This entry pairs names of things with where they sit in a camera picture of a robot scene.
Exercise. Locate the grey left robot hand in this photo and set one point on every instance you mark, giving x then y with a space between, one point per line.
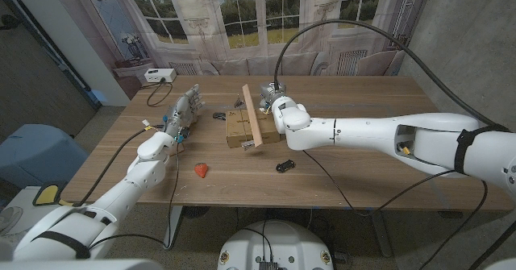
181 110

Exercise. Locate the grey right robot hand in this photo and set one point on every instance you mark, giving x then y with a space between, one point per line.
272 90

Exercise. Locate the wooden paper towel holder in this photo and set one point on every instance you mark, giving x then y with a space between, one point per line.
252 115

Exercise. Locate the cardboard packing box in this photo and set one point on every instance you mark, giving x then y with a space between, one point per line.
238 129

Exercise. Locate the white robot shoulder cover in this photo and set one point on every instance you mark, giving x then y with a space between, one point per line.
80 265

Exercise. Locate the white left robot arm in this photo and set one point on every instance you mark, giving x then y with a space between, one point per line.
121 193

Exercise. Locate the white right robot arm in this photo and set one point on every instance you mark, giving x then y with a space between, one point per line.
383 135

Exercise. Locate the small black oval gadget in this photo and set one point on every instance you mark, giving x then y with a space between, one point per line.
219 116

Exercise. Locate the white power strip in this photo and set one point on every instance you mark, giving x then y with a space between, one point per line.
160 75

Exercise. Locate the red strawberry toy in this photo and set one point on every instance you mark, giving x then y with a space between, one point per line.
201 170

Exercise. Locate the small black toy car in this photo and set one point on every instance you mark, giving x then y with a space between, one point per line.
285 166

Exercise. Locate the printed window backdrop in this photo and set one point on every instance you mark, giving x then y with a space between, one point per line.
225 16

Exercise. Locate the grey table leg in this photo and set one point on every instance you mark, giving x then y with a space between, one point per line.
172 225
381 231

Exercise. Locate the blue padded chair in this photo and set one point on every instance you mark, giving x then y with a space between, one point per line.
36 153

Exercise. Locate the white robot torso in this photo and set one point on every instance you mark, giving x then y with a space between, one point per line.
278 246

